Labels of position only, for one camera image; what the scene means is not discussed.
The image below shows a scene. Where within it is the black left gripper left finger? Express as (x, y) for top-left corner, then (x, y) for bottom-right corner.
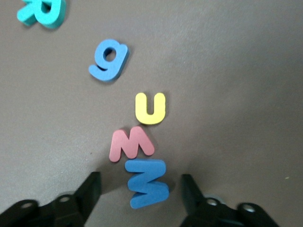
(0, 172), (102, 227)

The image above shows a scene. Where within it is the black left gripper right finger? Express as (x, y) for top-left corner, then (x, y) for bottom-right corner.
(179, 174), (281, 227)

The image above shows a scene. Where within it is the pink capital M letter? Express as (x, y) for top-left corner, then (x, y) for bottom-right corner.
(109, 126), (155, 163)

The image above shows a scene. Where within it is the blue lowercase g letter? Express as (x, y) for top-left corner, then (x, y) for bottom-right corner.
(88, 39), (130, 83)

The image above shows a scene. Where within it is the teal capital R letter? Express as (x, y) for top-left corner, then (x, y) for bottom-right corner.
(16, 0), (67, 30)

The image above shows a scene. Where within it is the blue capital M letter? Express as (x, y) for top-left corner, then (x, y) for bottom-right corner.
(125, 158), (170, 210)

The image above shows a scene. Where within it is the yellow lowercase u letter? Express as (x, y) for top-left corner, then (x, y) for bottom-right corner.
(135, 92), (166, 125)

